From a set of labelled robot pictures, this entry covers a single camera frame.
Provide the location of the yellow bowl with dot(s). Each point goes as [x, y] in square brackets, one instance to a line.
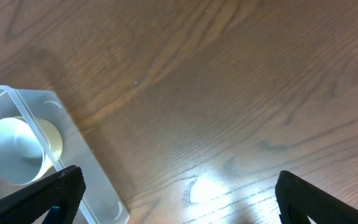
[53, 140]

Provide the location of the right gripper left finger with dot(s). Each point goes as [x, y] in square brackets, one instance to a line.
[56, 197]

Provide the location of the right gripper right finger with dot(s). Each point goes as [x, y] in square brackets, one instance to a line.
[301, 202]

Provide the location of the grey bowl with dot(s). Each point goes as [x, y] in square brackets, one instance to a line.
[7, 157]

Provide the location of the clear plastic container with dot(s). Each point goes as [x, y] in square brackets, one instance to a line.
[100, 203]

